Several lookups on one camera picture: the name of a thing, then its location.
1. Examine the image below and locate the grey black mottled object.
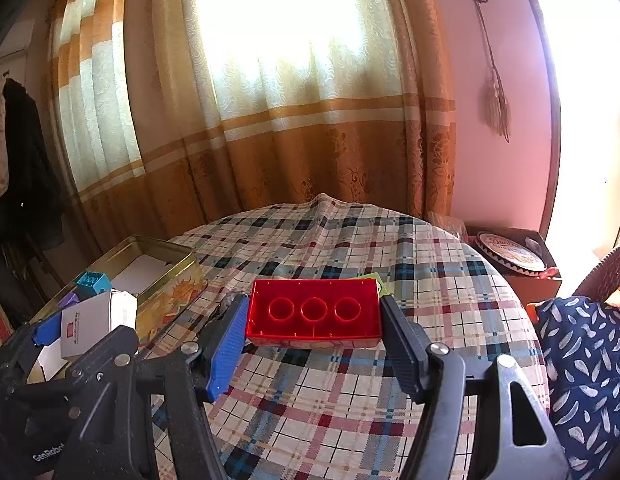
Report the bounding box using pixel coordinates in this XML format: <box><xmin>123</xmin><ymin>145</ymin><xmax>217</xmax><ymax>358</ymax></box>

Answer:
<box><xmin>212</xmin><ymin>292</ymin><xmax>241</xmax><ymax>318</ymax></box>

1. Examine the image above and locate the brown door frame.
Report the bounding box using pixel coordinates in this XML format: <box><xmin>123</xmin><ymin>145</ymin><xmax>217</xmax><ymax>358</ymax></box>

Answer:
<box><xmin>507</xmin><ymin>0</ymin><xmax>563</xmax><ymax>241</ymax></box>

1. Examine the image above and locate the white box with red label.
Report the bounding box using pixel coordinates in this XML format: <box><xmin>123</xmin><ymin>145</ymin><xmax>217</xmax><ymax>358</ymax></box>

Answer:
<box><xmin>60</xmin><ymin>290</ymin><xmax>139</xmax><ymax>361</ymax></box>

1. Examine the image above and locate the green block with ball print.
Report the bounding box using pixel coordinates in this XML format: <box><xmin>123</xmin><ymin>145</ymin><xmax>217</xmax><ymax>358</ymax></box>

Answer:
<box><xmin>357</xmin><ymin>272</ymin><xmax>387</xmax><ymax>297</ymax></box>

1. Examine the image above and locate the blue feather print cloth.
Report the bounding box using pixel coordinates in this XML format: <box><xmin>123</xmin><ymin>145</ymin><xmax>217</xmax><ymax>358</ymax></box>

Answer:
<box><xmin>532</xmin><ymin>296</ymin><xmax>620</xmax><ymax>480</ymax></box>

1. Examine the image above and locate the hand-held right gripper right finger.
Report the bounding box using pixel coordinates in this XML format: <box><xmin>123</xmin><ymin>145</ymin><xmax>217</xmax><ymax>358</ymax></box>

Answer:
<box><xmin>381</xmin><ymin>296</ymin><xmax>570</xmax><ymax>480</ymax></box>

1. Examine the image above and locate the clear plastic bag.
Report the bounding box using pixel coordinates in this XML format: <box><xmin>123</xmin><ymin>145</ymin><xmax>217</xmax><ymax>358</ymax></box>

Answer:
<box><xmin>427</xmin><ymin>211</ymin><xmax>470</xmax><ymax>241</ymax></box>

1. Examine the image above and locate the brown cardboard box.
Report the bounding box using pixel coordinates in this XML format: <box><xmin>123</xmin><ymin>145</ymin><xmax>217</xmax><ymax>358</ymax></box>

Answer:
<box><xmin>465</xmin><ymin>225</ymin><xmax>563</xmax><ymax>307</ymax></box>

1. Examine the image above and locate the brown wicker chair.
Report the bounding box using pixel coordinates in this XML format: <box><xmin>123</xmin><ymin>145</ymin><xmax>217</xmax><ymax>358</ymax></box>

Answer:
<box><xmin>572</xmin><ymin>234</ymin><xmax>620</xmax><ymax>311</ymax></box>

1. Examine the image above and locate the gold tin box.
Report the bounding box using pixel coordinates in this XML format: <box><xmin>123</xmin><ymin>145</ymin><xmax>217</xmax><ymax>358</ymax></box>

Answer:
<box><xmin>27</xmin><ymin>235</ymin><xmax>207</xmax><ymax>386</ymax></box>

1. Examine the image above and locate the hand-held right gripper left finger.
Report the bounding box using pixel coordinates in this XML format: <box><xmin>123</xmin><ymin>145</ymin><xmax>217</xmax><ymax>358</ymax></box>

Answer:
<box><xmin>72</xmin><ymin>296</ymin><xmax>251</xmax><ymax>480</ymax></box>

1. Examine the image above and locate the orange and cream curtain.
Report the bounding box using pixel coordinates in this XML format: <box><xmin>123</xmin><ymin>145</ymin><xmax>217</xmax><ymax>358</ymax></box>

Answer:
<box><xmin>46</xmin><ymin>0</ymin><xmax>147</xmax><ymax>257</ymax></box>
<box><xmin>122</xmin><ymin>0</ymin><xmax>459</xmax><ymax>225</ymax></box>

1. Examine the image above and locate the blue building block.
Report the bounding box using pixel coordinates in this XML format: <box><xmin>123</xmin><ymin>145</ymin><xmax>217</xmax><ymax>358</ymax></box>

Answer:
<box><xmin>76</xmin><ymin>271</ymin><xmax>114</xmax><ymax>306</ymax></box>

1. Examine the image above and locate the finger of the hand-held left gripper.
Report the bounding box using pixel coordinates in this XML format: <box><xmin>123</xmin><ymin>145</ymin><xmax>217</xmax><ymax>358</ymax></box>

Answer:
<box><xmin>2</xmin><ymin>310</ymin><xmax>66</xmax><ymax>386</ymax></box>
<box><xmin>25</xmin><ymin>355</ymin><xmax>111</xmax><ymax>421</ymax></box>

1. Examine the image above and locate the red building block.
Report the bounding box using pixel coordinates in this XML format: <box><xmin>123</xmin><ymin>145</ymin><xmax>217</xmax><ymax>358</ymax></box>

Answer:
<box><xmin>246</xmin><ymin>279</ymin><xmax>382</xmax><ymax>350</ymax></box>

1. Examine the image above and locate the hanging black jacket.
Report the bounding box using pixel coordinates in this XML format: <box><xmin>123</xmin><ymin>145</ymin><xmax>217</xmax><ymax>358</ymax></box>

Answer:
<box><xmin>0</xmin><ymin>77</ymin><xmax>67</xmax><ymax>263</ymax></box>

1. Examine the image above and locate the round patterned plate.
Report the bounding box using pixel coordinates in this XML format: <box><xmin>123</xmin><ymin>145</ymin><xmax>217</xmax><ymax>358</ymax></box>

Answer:
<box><xmin>472</xmin><ymin>230</ymin><xmax>548</xmax><ymax>279</ymax></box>

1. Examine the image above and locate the hanging tassel whisk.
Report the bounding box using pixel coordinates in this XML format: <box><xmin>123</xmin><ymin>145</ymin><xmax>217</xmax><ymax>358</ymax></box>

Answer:
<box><xmin>472</xmin><ymin>2</ymin><xmax>513</xmax><ymax>144</ymax></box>

